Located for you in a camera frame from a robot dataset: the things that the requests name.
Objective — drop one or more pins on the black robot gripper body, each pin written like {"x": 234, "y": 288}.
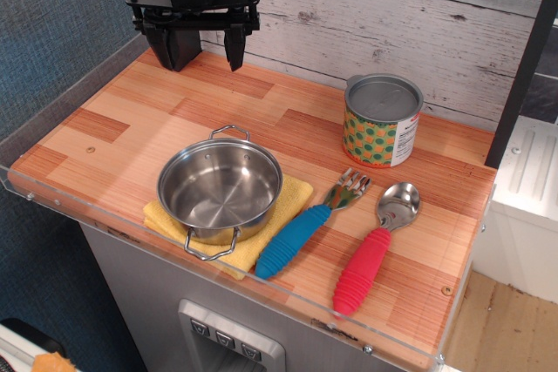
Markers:
{"x": 196, "y": 15}

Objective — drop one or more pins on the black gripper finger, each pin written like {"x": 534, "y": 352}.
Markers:
{"x": 234, "y": 46}
{"x": 173, "y": 48}

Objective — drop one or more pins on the blue handled metal fork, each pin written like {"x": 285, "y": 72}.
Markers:
{"x": 286, "y": 244}

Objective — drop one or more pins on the stainless steel pot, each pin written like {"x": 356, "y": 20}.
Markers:
{"x": 222, "y": 190}

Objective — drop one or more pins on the green orange patterned tin can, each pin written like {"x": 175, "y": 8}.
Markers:
{"x": 381, "y": 119}

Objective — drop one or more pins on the yellow folded cloth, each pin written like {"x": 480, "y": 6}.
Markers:
{"x": 291, "y": 201}

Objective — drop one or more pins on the grey toy fridge cabinet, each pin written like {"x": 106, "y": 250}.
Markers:
{"x": 148, "y": 289}

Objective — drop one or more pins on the silver dispenser button panel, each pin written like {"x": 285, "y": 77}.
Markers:
{"x": 216, "y": 343}

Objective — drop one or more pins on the black white corner object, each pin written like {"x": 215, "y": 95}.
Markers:
{"x": 21, "y": 343}

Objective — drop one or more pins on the orange plush object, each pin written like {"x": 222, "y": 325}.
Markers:
{"x": 52, "y": 362}

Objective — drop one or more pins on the white toy sink unit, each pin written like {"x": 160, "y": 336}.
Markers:
{"x": 517, "y": 242}

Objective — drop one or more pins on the red handled metal spoon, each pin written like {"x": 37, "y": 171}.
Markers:
{"x": 397, "y": 208}

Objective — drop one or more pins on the dark right vertical post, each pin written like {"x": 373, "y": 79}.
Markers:
{"x": 535, "y": 45}

